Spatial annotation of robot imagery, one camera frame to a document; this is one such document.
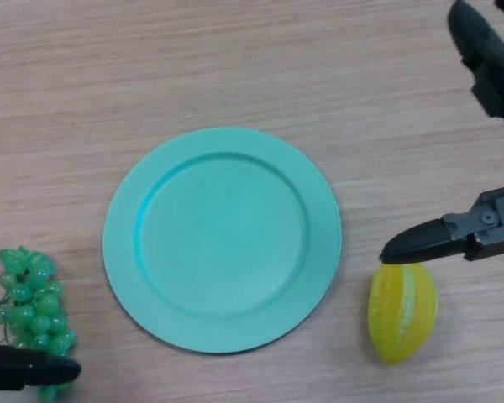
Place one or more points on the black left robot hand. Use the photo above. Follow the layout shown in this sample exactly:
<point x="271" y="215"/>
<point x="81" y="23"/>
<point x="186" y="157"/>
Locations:
<point x="33" y="369"/>

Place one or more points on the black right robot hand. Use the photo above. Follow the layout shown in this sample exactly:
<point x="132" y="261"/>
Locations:
<point x="495" y="84"/>

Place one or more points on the green grapes bunch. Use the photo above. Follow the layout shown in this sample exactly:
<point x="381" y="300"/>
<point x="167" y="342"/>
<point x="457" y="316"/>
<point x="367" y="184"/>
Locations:
<point x="38" y="323"/>

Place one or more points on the teal round plate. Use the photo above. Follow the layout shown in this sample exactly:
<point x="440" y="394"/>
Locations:
<point x="222" y="241"/>

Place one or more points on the yellow starfruit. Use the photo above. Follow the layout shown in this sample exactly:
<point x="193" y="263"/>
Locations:
<point x="403" y="319"/>

